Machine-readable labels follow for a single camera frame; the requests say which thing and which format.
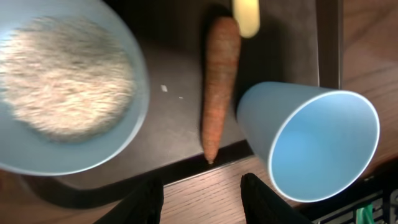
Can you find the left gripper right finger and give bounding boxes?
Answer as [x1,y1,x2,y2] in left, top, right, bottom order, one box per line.
[240,173,312,224]

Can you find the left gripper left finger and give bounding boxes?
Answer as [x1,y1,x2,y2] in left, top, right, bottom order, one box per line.
[94,178,164,224]

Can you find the light blue plastic cup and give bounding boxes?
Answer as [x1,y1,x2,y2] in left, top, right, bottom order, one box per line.
[236,82,381,203]

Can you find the light blue rice bowl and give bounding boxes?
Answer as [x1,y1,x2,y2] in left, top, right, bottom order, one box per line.
[1,0,149,176]

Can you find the orange carrot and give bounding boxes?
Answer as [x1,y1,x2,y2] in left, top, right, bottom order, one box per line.
[201,17,241,164]

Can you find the dark brown serving tray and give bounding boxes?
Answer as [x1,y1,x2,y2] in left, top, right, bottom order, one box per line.
[23,0,343,209]

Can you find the yellow plastic spoon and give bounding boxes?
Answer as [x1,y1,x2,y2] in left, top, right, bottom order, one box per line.
[231,0,261,39]

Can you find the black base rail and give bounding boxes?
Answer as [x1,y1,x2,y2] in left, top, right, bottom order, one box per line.
[298,161,398,224]

